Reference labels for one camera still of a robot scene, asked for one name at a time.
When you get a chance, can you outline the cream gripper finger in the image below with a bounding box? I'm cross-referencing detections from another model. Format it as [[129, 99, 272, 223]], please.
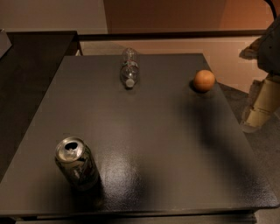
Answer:
[[241, 74, 280, 133]]

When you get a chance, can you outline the clear plastic water bottle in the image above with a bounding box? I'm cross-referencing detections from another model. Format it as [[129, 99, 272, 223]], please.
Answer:
[[120, 48, 139, 89]]

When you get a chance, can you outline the orange fruit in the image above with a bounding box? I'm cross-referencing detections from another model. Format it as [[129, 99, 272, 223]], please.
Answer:
[[193, 70, 215, 92]]

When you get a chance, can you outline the open aluminium drink can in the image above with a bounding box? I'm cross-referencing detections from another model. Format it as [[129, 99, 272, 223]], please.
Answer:
[[55, 136, 99, 191]]

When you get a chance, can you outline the grey object at left edge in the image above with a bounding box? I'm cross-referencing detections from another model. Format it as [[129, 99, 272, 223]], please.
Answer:
[[0, 29, 11, 59]]

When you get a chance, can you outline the black cable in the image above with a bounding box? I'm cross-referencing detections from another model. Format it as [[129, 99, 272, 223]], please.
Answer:
[[264, 0, 278, 20]]

